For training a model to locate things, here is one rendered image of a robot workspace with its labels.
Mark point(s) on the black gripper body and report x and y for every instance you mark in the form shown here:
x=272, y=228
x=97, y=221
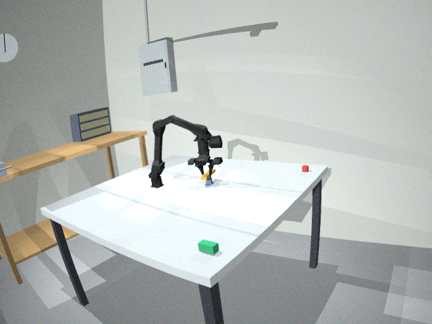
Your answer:
x=215, y=161

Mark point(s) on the green rectangular block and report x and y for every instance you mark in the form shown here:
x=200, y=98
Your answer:
x=208, y=246

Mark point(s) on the yellow bar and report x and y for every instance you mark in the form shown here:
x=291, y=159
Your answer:
x=206, y=175

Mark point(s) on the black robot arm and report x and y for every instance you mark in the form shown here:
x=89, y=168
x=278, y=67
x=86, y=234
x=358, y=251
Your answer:
x=198, y=130

